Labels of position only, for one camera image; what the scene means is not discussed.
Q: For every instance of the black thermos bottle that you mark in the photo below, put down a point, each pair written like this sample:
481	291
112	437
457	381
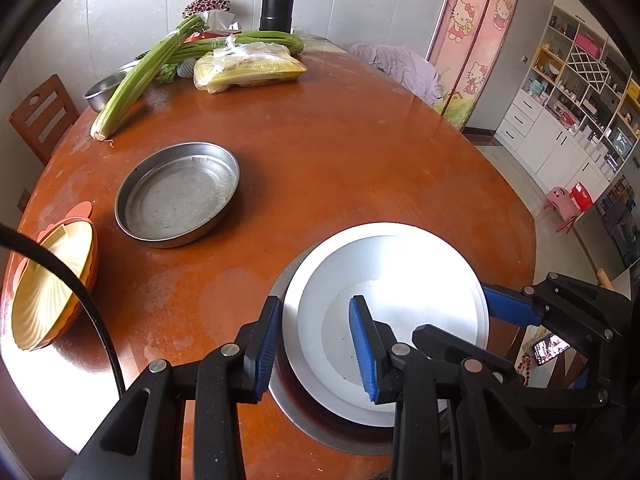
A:
277	10

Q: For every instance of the round metal pan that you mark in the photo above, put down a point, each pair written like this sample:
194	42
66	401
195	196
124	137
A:
175	200

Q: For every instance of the reddish wooden chair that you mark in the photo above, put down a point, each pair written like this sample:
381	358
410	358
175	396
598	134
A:
42	120

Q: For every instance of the plastic bag of corn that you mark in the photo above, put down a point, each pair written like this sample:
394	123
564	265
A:
250	72

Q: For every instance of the pink child chair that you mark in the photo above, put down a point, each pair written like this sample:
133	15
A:
557	197

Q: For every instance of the red child chair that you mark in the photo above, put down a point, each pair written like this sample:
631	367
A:
582	197

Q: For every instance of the white shelf cabinet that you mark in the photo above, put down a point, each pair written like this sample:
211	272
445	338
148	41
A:
550	140

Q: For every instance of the stainless steel bowl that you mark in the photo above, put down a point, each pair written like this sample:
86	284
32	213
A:
100	92

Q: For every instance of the thin celery bunch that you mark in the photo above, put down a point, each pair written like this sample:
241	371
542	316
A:
265	40

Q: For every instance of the orange shell-shaped plate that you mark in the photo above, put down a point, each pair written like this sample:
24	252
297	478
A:
75	212

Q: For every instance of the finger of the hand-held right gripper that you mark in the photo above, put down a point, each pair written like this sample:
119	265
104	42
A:
510	305
450	342

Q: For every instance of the white foam fruit net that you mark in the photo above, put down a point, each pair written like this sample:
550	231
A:
187	67

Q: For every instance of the red packet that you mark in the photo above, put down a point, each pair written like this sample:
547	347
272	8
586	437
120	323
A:
202	36

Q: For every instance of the thick celery bunch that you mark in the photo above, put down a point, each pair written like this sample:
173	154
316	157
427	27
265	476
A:
130	85

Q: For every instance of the smartphone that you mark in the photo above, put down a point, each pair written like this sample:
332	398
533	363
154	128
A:
550	349

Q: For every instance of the low wall socket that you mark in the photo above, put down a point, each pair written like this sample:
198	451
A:
23	199

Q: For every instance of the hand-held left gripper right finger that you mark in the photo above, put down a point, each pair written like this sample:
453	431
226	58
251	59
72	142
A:
362	350

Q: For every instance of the yellow shell-shaped plate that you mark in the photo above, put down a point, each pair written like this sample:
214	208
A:
45	300

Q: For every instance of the steel plate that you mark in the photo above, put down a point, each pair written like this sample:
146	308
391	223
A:
300	420

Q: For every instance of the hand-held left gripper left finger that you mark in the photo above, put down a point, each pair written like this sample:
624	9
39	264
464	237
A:
264	355

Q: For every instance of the patterned tissue pack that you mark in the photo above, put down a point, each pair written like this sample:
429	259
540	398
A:
207	5

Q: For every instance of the white plate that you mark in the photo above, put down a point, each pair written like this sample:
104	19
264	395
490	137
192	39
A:
400	226

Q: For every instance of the purple cloth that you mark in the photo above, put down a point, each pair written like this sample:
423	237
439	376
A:
395	70

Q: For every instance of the pink cartoon fabric wardrobe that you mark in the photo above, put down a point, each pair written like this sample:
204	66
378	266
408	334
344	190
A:
475	35

